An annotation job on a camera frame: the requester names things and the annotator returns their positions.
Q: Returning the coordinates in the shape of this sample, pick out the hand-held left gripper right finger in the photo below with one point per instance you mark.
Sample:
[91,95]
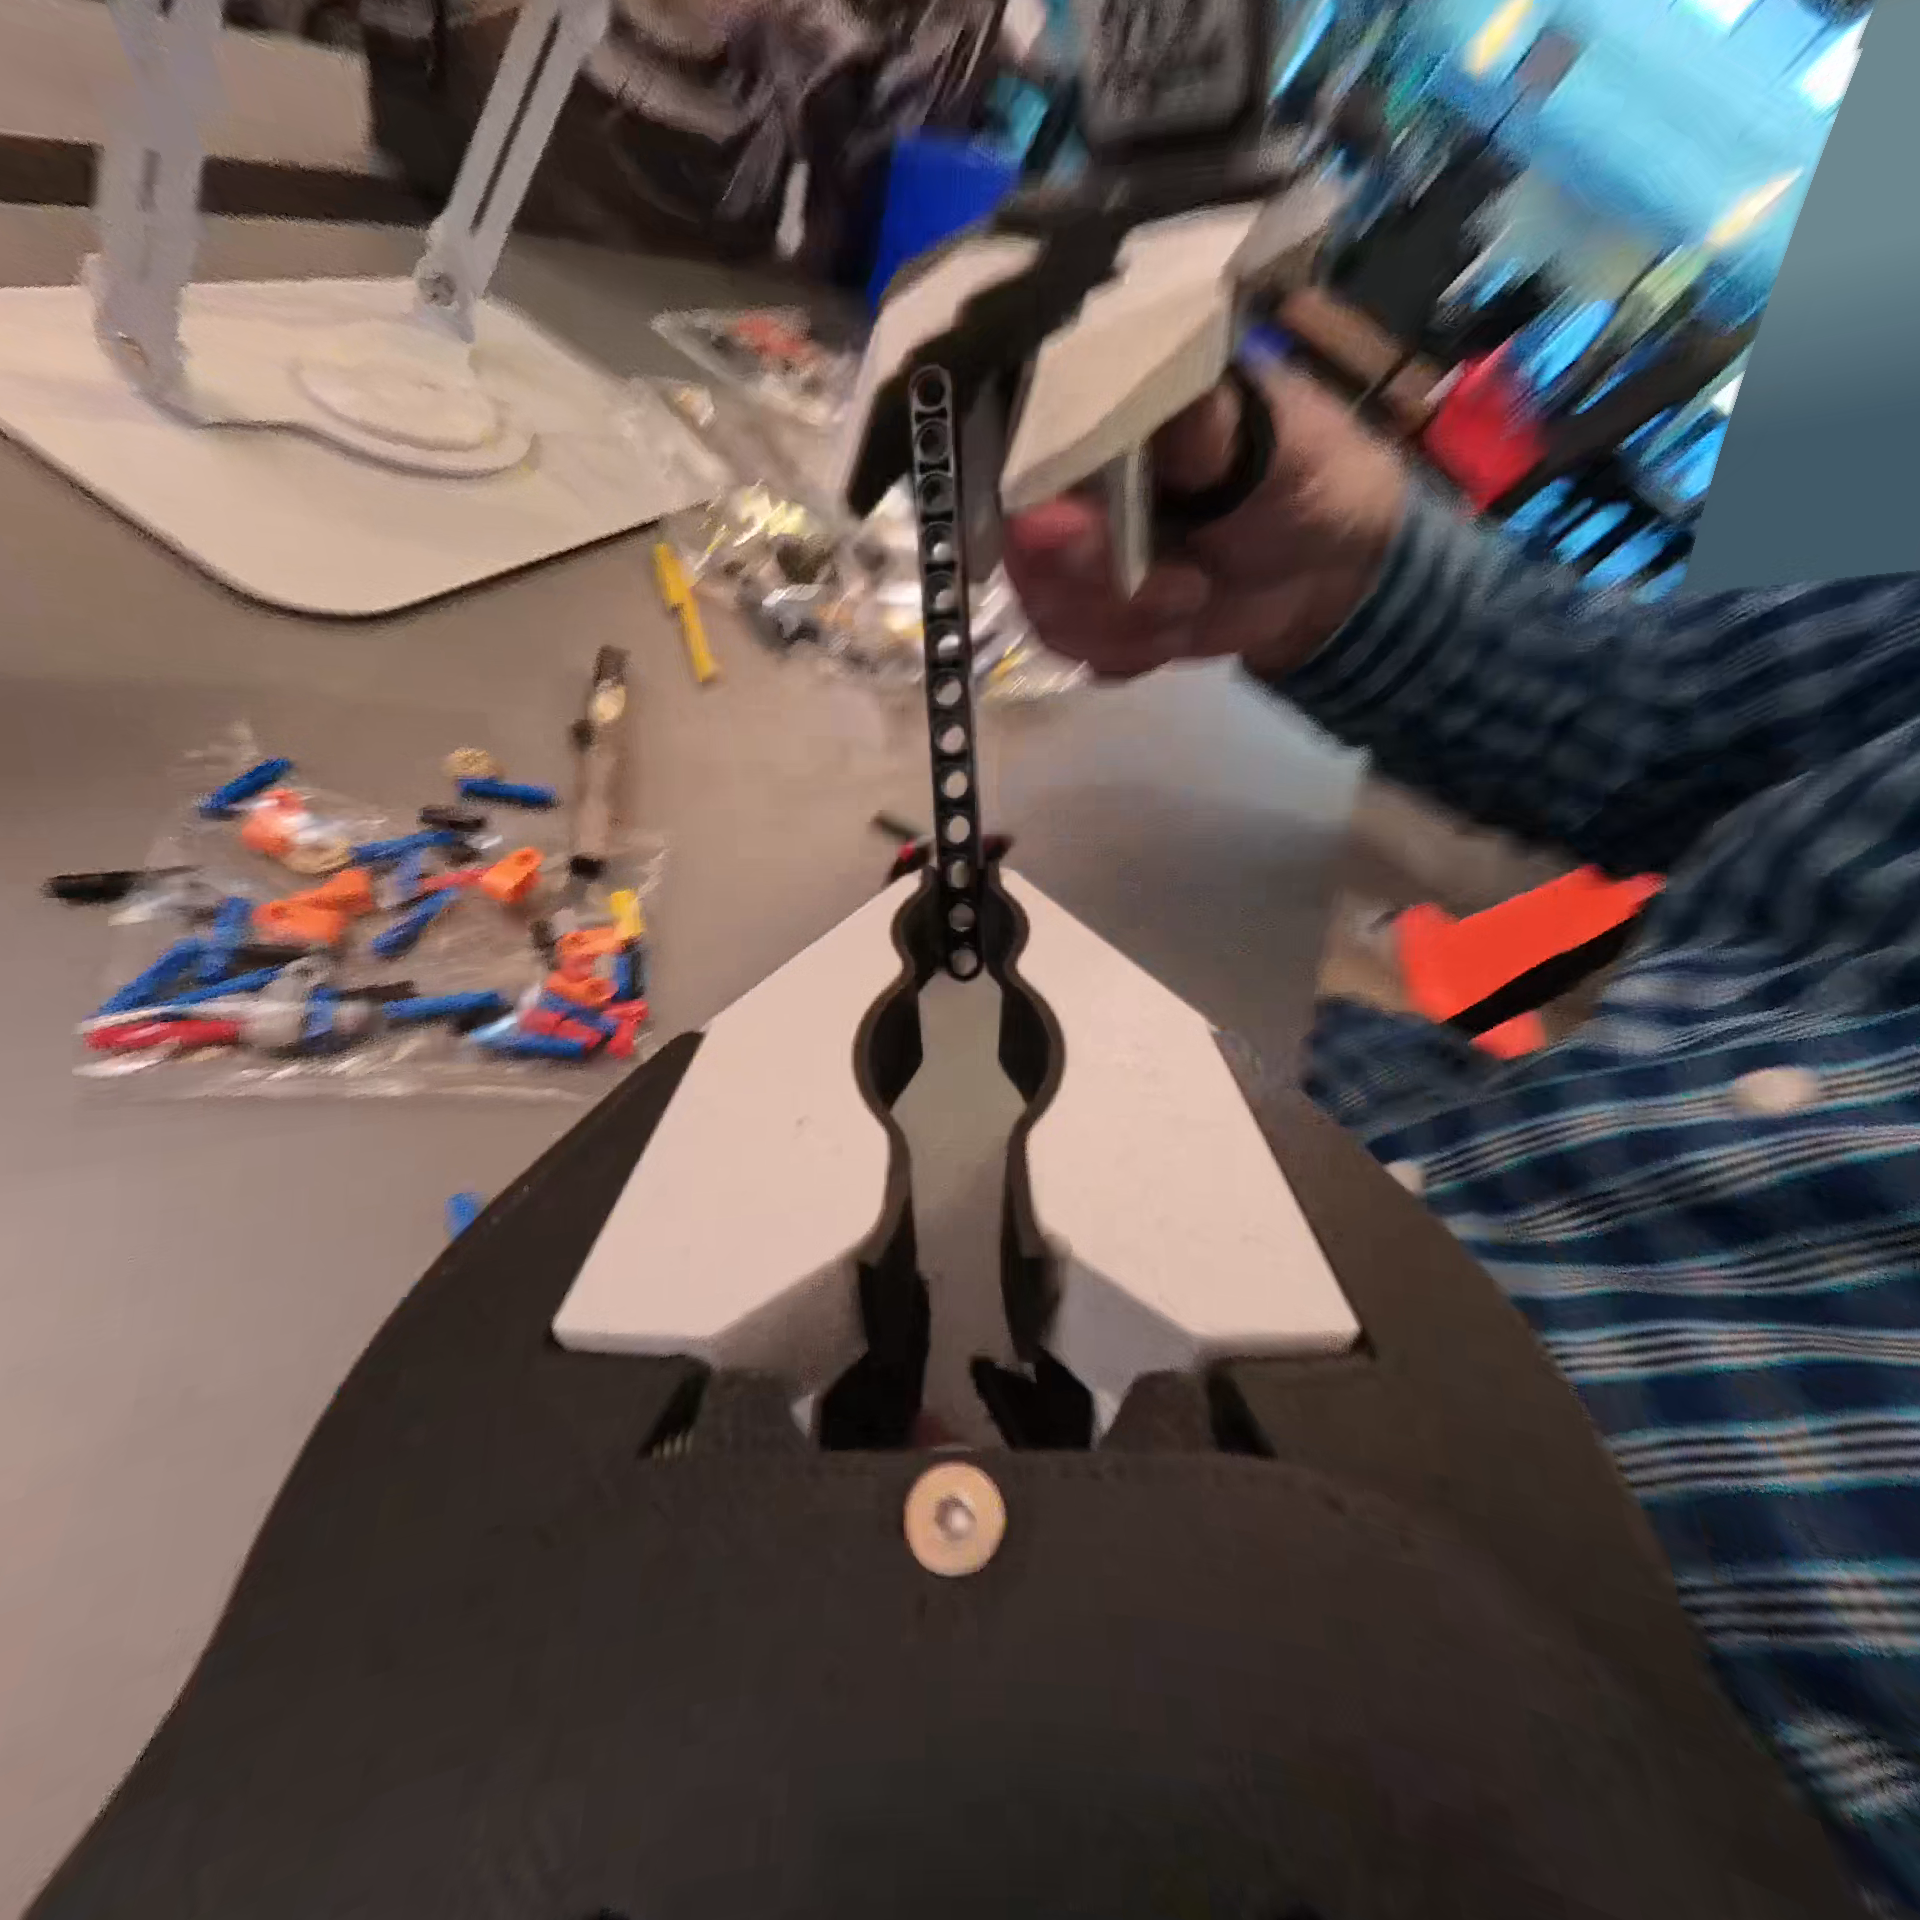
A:
[1185,1201]

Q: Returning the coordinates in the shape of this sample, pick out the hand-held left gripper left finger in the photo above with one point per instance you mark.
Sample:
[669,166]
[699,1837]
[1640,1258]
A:
[720,1201]

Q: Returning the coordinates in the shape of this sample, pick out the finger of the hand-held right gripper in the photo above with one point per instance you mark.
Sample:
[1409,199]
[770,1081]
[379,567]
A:
[922,306]
[1154,346]

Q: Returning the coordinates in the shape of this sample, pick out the blue lego pin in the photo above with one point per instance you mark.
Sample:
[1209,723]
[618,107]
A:
[464,1214]
[507,792]

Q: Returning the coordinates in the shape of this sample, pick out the black lego technic beam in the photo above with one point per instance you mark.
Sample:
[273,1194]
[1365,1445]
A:
[945,675]
[598,750]

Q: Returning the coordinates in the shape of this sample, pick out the person's right forearm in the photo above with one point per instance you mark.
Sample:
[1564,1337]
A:
[1576,704]

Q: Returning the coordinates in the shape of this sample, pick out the pile of clear lego bags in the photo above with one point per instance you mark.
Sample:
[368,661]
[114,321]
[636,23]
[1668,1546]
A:
[840,600]

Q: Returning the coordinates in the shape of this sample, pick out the yellow lego axle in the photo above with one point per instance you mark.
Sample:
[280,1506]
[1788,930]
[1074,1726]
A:
[686,608]

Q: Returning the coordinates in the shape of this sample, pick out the clear bag of lego pieces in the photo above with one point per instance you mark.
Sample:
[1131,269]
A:
[376,944]

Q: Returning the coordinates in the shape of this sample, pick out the black lego pin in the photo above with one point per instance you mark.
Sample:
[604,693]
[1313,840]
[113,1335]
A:
[453,819]
[113,882]

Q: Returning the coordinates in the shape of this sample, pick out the tan lego gear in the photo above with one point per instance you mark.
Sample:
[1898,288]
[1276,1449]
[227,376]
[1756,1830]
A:
[468,761]

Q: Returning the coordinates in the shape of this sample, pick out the person's right hand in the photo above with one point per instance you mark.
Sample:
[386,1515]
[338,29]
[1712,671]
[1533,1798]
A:
[1290,555]

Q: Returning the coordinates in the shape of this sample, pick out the blue plastic bin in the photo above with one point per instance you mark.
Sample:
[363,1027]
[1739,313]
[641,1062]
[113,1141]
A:
[937,211]

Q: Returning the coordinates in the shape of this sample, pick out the orange plastic object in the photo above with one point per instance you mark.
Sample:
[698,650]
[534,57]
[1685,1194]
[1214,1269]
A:
[1515,944]

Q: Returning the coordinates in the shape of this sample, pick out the person's blue plaid shirt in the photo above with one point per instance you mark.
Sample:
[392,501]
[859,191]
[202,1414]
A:
[1724,1350]

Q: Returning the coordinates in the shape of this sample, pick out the white stand with flat base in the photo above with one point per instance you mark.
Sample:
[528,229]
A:
[346,450]

